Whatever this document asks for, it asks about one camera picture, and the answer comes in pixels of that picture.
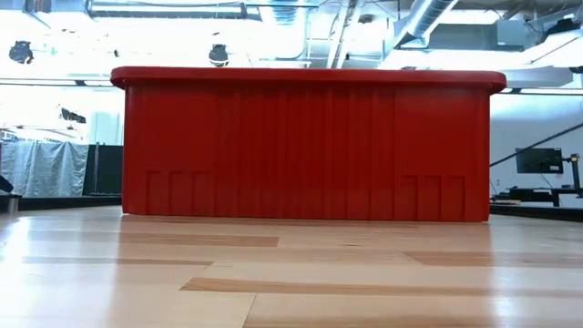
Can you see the black desk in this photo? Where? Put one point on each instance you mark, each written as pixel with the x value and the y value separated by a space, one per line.
pixel 537 193

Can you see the black ceiling fixture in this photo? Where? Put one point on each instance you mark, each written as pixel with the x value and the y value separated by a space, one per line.
pixel 218 54
pixel 20 52

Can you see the black computer monitor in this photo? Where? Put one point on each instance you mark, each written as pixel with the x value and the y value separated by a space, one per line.
pixel 539 160

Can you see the silver ceiling duct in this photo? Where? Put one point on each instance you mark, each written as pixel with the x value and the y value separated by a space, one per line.
pixel 426 18

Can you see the long ceiling light fixture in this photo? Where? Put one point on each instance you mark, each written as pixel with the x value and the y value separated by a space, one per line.
pixel 168 9

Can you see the grey cloth cover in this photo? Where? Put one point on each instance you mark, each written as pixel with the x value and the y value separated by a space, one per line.
pixel 45 168

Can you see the grey metal cylinder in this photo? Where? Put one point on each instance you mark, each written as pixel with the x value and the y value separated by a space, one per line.
pixel 11 202

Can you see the grey ceiling air unit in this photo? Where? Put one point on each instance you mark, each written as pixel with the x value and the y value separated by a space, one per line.
pixel 514 32

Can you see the white ceiling pipes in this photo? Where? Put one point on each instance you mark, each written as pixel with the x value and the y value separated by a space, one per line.
pixel 344 32

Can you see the black panel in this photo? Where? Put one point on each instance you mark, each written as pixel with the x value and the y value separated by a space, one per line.
pixel 107 171

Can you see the red plastic bin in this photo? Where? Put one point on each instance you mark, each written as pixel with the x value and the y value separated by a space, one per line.
pixel 309 150

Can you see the black diagonal bar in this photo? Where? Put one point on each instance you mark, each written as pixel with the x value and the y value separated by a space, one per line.
pixel 537 144

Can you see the black wall fixture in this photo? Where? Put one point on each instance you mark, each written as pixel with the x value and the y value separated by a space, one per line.
pixel 73 116

